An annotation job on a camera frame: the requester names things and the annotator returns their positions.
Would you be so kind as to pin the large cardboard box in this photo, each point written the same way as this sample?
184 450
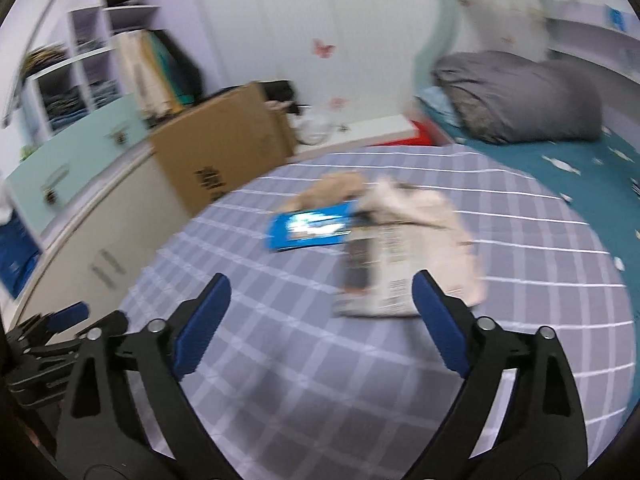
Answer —
220 140

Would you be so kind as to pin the blue plastic bag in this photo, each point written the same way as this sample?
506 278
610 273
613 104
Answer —
15 255

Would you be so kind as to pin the grey checked blanket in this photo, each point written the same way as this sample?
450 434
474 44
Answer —
325 385

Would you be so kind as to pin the cream hanging garment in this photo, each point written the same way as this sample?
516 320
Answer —
135 70

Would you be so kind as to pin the teal patterned bed sheet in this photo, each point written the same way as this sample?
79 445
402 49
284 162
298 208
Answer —
575 180

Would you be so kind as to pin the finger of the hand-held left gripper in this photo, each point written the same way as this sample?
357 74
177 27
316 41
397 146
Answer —
70 316
114 323

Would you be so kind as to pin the pale teal headboard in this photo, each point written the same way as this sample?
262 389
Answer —
430 20

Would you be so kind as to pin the blue shiny packet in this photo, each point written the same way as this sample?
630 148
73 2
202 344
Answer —
310 227

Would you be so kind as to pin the white wardrobe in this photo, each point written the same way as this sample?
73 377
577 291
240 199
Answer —
280 25

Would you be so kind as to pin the green hanging garment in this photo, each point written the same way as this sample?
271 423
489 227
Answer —
172 70

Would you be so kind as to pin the pale teal drawer unit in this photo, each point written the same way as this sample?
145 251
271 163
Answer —
85 155

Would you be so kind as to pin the blue card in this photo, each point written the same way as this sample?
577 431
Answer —
618 19

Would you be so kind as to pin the white platform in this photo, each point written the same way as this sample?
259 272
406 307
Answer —
370 132

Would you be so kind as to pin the clear plastic bag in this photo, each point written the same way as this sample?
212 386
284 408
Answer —
315 127

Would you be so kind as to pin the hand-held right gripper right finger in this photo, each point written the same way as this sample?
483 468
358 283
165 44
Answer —
442 325

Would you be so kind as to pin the white wall shelf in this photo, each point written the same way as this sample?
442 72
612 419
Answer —
590 35

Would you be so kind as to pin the white open shelf unit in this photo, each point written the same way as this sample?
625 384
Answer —
82 20

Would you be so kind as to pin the white paper bag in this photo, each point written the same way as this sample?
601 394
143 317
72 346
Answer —
400 240

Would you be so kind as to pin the red storage box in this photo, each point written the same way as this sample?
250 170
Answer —
417 136

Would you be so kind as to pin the folded dark clothes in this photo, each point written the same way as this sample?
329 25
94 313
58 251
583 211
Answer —
62 102
45 57

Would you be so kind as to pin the beige cabinet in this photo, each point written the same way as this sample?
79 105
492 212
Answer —
80 260

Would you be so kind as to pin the pink butterfly sticker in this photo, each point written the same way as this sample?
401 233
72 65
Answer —
322 49

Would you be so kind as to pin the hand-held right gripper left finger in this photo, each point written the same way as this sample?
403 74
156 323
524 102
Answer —
200 330

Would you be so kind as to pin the grey pillow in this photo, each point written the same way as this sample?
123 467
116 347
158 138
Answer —
515 95

